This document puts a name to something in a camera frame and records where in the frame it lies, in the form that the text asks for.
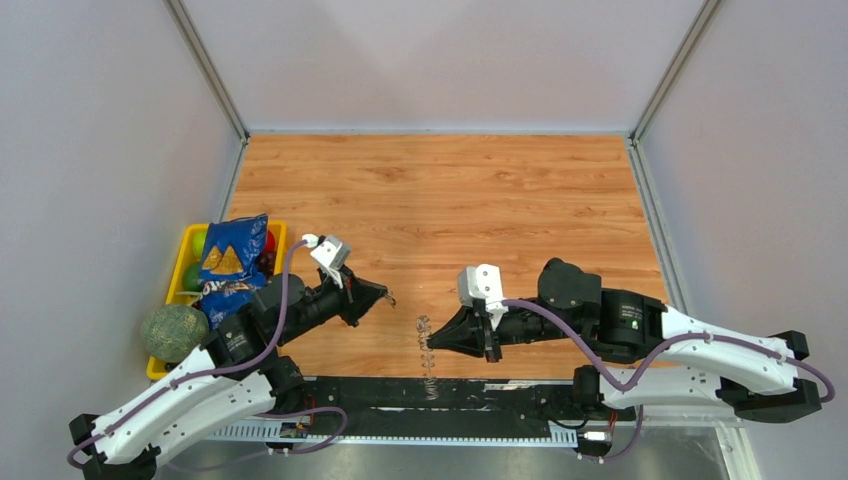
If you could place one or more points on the yellow plastic tray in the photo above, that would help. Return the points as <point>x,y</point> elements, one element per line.
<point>156,368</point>

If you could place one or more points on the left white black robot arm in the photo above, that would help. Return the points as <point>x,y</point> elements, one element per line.
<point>235,372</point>

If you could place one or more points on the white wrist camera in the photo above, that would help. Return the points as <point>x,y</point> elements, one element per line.
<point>329,253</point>
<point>483,282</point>

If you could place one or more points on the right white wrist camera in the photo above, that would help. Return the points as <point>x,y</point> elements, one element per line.
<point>483,282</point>

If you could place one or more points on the green apple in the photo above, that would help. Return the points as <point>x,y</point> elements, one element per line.
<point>190,278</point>
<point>197,243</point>

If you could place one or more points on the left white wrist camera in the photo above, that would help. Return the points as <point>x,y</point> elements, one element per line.
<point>329,253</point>

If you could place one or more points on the green netted melon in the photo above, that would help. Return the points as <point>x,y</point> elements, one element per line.
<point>172,331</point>

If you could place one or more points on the green apple lower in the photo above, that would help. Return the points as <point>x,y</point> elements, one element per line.
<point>190,278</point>

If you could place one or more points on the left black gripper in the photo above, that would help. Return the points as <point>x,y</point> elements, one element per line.
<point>358,295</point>

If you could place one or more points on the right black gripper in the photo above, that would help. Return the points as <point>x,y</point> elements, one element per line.
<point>470,332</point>

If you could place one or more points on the red fruit pile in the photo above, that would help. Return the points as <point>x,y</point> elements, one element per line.
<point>265,261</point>

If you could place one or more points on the green apple upper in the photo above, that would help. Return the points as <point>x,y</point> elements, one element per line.
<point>197,243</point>

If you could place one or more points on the large metal keyring with clips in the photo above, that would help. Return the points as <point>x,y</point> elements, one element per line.
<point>423,331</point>

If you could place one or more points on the blue chips bag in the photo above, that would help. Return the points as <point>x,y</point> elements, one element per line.
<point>229,273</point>

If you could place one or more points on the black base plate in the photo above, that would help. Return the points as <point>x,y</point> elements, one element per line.
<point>450,408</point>

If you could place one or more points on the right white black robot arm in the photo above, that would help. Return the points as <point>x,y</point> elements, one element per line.
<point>640,351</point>

